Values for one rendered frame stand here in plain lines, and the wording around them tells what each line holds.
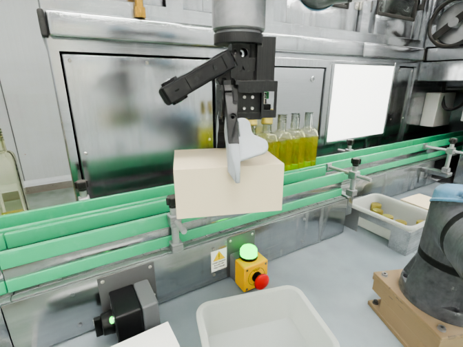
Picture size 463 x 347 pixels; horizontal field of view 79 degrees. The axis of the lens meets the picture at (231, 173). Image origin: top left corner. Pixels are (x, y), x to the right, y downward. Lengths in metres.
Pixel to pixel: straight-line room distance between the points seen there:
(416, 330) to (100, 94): 0.88
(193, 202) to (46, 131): 3.49
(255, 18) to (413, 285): 0.55
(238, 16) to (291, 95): 0.71
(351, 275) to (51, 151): 3.53
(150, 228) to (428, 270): 0.54
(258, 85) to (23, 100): 3.52
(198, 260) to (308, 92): 0.75
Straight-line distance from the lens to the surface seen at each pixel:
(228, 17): 0.42
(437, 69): 1.77
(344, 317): 0.73
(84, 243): 0.62
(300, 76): 1.12
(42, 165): 3.92
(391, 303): 0.72
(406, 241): 0.98
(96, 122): 0.85
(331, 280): 0.82
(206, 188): 0.40
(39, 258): 0.63
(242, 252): 0.70
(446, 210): 0.60
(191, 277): 0.72
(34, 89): 3.81
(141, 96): 0.87
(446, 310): 0.66
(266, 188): 0.42
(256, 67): 0.43
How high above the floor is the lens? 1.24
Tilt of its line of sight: 18 degrees down
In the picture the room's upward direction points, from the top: straight up
